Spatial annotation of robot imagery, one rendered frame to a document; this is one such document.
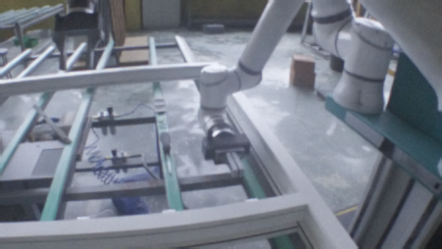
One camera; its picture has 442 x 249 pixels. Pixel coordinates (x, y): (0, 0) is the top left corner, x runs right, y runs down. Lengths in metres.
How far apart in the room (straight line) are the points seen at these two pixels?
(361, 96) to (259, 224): 0.54
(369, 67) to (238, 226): 0.62
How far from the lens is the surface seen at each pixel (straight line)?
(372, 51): 0.96
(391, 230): 1.33
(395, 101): 1.07
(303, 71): 4.06
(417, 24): 0.55
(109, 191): 0.90
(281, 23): 0.88
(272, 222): 0.69
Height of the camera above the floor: 1.39
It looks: 29 degrees down
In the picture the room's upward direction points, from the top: 3 degrees clockwise
